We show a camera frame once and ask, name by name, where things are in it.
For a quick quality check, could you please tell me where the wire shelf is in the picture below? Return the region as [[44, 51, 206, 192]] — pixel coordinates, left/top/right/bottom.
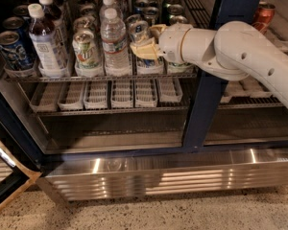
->
[[4, 0, 210, 82], [17, 74, 288, 117]]

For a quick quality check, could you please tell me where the front clear water bottle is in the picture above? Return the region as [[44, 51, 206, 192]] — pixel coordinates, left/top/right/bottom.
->
[[101, 8, 130, 69]]

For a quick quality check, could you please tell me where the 7up can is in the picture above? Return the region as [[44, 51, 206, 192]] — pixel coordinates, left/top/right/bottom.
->
[[72, 30, 101, 69], [73, 16, 96, 32]]

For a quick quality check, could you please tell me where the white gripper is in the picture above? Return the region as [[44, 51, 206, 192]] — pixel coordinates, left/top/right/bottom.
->
[[130, 23, 192, 63]]

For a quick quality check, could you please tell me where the red bull can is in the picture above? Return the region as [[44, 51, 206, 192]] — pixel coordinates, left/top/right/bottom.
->
[[125, 14, 142, 27], [142, 7, 159, 26], [129, 20, 164, 75], [133, 0, 149, 14]]

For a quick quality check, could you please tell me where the front 7up can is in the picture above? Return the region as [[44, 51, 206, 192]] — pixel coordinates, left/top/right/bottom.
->
[[72, 30, 101, 69]]

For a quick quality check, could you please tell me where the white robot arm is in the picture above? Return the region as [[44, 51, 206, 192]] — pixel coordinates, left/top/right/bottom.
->
[[131, 21, 288, 109]]

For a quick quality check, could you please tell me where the top wire shelf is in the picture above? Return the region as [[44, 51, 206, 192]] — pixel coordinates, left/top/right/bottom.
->
[[4, 0, 210, 82]]

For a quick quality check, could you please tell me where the clear water bottle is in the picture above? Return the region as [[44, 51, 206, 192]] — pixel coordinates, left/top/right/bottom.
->
[[101, 8, 130, 69], [99, 0, 121, 20]]

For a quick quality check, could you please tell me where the front blue pepsi can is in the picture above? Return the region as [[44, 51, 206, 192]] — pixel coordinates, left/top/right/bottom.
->
[[0, 31, 34, 71]]

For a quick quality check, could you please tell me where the blue pepsi can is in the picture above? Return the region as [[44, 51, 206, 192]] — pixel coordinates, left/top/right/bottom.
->
[[2, 16, 31, 43], [0, 31, 34, 71]]

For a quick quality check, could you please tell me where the blue fridge door frame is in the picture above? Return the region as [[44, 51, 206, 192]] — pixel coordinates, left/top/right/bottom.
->
[[183, 0, 260, 150]]

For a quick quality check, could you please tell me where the green soda can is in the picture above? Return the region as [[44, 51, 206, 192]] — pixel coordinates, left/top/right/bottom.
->
[[166, 4, 184, 19], [167, 62, 194, 74], [169, 15, 188, 25]]

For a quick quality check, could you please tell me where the dark tea bottle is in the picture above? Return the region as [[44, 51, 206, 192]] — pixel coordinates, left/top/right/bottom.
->
[[28, 4, 66, 70], [38, 0, 67, 46]]

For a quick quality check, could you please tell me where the front dark tea bottle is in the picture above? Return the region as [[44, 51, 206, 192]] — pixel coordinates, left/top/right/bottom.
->
[[28, 4, 66, 70]]

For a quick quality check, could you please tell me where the lower wire shelf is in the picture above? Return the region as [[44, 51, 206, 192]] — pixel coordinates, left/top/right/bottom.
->
[[17, 74, 288, 117]]

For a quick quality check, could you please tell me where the red soda can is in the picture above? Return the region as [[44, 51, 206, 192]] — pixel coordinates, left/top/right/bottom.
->
[[252, 2, 276, 34]]

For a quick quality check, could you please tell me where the open fridge door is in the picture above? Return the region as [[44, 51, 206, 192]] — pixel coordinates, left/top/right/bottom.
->
[[0, 139, 41, 212]]

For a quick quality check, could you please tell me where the steel fridge bottom grille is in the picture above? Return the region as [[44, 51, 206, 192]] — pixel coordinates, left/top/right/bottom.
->
[[36, 148, 288, 204]]

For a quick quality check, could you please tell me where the front green soda can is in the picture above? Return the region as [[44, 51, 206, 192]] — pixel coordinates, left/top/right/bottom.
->
[[167, 62, 194, 74]]

